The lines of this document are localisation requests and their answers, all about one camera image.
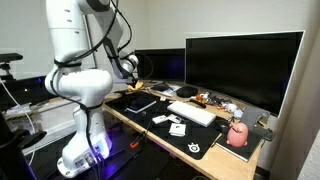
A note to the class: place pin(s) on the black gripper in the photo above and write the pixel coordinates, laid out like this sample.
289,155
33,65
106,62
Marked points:
132,80

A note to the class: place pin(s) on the yellow towel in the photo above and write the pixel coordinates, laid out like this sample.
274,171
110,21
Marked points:
136,86

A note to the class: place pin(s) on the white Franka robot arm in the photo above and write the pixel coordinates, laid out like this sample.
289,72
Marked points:
83,83

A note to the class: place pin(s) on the dark book with white edge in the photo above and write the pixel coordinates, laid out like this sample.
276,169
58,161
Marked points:
141,104

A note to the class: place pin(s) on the small black monitor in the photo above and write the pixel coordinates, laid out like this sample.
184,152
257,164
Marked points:
163,65

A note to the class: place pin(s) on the small white card box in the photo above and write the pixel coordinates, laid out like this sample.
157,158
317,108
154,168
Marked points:
159,119

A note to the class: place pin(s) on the white printed card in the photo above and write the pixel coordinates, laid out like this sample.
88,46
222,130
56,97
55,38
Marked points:
174,118

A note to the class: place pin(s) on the white square box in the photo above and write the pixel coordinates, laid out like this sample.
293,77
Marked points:
177,129

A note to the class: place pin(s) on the white keyboard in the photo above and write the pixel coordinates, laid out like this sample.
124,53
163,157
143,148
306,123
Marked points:
191,113

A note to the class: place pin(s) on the black remote control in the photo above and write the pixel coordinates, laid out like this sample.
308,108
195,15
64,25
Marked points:
197,103

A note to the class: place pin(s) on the small orange toy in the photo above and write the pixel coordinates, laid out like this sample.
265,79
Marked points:
199,97

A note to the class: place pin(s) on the black desk mat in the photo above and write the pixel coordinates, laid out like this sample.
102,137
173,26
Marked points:
196,136

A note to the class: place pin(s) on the black perforated breadboard base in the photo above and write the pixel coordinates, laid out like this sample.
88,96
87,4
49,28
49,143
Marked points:
133,166

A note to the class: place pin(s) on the black computer mouse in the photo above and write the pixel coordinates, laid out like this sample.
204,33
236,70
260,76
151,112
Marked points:
222,126

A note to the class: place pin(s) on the small white figurine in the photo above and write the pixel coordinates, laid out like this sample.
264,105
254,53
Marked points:
231,107

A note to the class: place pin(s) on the large black monitor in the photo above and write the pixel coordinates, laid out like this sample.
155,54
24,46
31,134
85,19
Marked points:
243,66

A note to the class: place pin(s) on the pink pig toy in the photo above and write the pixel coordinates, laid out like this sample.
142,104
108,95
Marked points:
237,135

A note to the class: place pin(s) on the black notebook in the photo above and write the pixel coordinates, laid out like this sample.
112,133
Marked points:
245,150

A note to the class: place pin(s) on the black chair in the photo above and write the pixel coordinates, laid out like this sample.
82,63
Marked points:
11,150

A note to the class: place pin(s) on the black stand base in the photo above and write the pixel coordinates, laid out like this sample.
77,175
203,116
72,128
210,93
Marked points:
267,134

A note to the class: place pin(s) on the black camera on tripod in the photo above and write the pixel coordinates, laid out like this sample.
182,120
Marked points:
10,57

